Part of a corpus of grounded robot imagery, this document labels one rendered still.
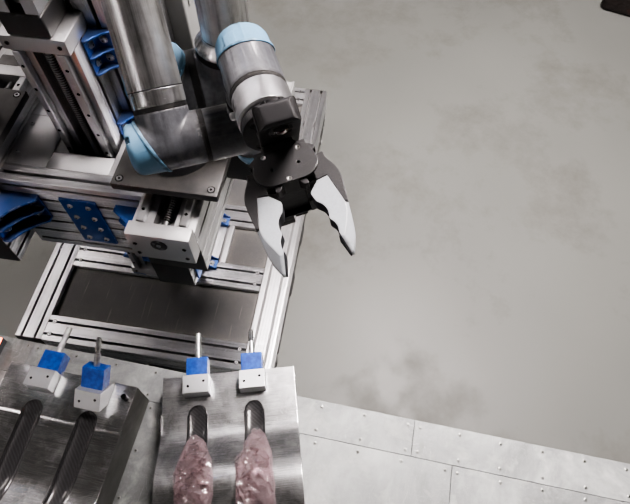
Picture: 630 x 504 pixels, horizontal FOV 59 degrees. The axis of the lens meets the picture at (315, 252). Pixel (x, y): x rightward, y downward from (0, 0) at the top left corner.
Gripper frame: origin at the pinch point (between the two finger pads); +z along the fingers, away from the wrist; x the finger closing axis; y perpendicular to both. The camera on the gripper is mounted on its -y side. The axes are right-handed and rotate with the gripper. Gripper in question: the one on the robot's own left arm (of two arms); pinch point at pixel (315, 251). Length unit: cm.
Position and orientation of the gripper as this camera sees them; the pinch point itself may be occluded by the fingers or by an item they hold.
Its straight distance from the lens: 56.0
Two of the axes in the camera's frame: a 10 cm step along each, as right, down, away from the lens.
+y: 1.3, 4.7, 8.7
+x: -9.5, 3.2, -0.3
